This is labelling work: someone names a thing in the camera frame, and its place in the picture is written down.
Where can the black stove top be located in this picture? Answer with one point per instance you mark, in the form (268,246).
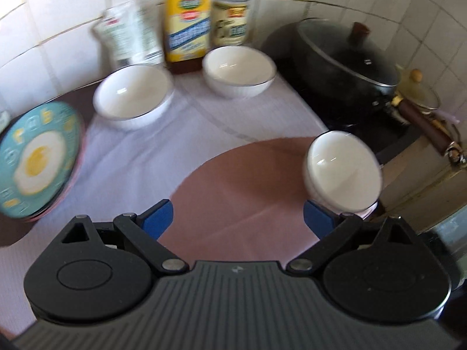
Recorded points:
(365,135)

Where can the amber cooking wine bottle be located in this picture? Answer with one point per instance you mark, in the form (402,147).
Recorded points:
(188,25)

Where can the blue fried egg plate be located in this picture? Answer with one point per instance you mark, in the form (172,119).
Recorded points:
(36,160)

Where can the black pot with lid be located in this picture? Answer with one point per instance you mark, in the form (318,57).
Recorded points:
(346,69)

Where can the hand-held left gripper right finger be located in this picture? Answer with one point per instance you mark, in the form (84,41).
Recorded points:
(319,220)

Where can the white salt packet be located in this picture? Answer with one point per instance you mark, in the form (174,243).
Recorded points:
(127,36)

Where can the clear vinegar bottle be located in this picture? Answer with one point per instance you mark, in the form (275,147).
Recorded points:
(231,14)

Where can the striped pink brown tablecloth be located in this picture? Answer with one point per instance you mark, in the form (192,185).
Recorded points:
(226,189)

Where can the small white bowl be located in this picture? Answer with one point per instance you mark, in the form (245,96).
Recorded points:
(339,175)
(237,69)

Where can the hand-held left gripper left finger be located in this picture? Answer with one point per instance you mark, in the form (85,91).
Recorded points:
(158,218)

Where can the large ribbed white bowl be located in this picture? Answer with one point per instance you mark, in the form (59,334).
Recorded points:
(133,94)

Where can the glass lid with wooden knob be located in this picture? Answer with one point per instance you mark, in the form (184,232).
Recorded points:
(419,94)

